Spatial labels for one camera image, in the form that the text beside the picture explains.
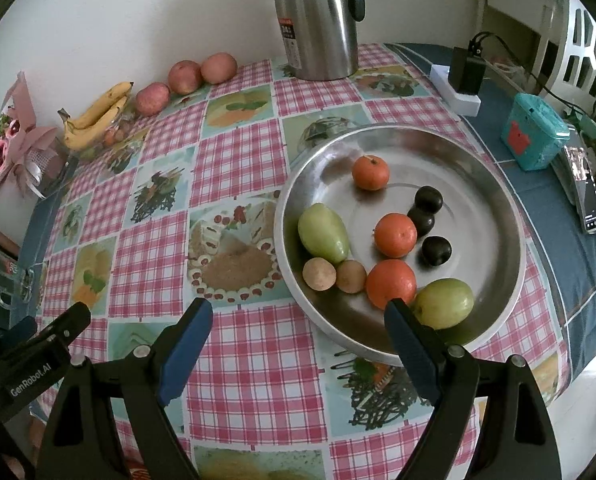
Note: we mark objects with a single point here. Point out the brown kiwi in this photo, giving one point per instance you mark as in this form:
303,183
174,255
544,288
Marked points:
319,273
351,276

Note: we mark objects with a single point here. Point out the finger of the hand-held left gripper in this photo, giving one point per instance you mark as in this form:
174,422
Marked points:
70,322
17,332

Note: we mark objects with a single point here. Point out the red apple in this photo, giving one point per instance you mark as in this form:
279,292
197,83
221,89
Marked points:
184,76
218,67
152,99

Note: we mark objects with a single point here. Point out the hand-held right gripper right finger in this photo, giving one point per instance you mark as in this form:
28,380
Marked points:
413,355

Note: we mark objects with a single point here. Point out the stainless steel thermos jug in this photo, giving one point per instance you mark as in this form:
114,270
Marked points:
318,20

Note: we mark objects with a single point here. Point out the teal plastic box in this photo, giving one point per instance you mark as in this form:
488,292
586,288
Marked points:
535,132

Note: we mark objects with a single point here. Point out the white plastic chair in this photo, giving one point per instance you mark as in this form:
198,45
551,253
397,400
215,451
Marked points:
588,45

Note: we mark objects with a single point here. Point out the dark plum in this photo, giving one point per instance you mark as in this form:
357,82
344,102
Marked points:
421,221
429,199
436,251

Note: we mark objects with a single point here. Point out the small tangerine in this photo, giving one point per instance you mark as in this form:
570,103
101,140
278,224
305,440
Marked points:
108,136

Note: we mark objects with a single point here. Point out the large steel bowl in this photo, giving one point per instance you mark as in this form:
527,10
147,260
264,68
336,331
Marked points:
453,170

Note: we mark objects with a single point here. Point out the glass bowl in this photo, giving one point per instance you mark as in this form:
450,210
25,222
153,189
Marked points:
127,132

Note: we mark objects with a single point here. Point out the silver foil packet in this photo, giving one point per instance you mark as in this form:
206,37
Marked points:
585,185

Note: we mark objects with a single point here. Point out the orange with stem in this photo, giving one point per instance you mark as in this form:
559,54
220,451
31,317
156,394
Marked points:
371,172

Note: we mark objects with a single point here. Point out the white power strip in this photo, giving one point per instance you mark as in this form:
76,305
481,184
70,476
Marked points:
453,90

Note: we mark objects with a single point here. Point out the large orange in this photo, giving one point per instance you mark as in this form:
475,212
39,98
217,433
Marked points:
391,284

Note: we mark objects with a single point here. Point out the pink flower bouquet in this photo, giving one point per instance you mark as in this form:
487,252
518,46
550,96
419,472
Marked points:
20,140

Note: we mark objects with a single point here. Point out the green mango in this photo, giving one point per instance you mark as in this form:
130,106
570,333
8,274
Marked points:
323,232
443,302

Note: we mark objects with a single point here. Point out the blue table cloth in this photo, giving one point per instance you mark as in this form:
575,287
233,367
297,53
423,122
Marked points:
553,260

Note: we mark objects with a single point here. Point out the pink checkered printed tablecloth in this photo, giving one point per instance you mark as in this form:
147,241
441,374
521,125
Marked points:
237,170

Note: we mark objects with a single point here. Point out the yellow banana bunch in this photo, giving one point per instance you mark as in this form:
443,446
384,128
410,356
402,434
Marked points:
95,117

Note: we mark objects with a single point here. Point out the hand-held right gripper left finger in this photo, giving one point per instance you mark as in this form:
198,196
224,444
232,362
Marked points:
187,355

